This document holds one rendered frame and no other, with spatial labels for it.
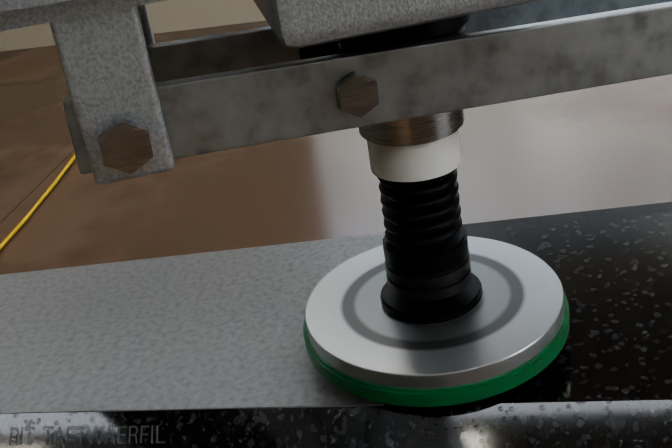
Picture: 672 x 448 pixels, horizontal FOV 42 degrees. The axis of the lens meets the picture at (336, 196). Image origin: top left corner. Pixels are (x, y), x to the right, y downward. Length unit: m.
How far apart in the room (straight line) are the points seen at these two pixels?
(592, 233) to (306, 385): 0.34
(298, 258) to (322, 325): 0.21
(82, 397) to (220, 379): 0.12
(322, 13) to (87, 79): 0.14
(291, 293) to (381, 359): 0.22
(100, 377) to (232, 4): 5.21
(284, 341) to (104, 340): 0.18
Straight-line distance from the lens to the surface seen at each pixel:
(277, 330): 0.81
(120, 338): 0.86
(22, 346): 0.90
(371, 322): 0.71
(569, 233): 0.91
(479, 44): 0.60
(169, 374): 0.79
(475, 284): 0.73
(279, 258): 0.93
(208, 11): 5.99
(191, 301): 0.88
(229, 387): 0.75
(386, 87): 0.58
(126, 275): 0.97
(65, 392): 0.81
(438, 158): 0.64
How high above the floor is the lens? 1.28
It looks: 24 degrees down
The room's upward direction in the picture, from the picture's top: 9 degrees counter-clockwise
